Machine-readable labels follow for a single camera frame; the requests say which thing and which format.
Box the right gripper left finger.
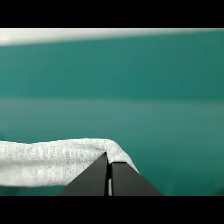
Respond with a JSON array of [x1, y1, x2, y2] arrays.
[[58, 151, 109, 197]]

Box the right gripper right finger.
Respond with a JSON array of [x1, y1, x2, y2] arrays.
[[111, 161, 164, 197]]

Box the light grey garment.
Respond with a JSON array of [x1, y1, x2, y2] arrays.
[[0, 137, 140, 197]]

